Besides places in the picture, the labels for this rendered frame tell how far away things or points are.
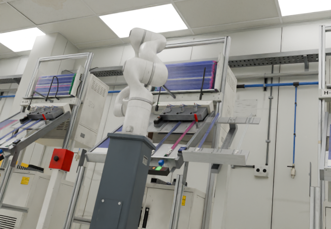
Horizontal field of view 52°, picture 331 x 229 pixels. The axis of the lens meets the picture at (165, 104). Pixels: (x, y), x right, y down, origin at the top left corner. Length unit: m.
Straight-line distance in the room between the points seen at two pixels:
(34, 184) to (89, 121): 0.87
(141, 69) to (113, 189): 0.59
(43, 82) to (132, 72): 2.16
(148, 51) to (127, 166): 0.66
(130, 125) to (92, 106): 2.02
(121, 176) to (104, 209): 0.15
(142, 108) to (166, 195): 0.88
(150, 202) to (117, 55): 3.44
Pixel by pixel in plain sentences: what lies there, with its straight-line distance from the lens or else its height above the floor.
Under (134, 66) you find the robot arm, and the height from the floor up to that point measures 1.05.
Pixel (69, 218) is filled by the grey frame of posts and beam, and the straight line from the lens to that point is 2.36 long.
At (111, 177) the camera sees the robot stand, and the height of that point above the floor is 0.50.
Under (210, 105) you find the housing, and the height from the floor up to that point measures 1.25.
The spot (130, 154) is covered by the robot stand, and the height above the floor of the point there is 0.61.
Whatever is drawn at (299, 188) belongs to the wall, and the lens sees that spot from 3.80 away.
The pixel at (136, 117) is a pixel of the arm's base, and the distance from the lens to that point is 1.60.
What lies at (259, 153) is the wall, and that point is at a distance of 3.94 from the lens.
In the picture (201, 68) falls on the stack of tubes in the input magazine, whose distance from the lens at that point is 2.73.
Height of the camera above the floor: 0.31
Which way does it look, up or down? 21 degrees up
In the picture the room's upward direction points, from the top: 10 degrees clockwise
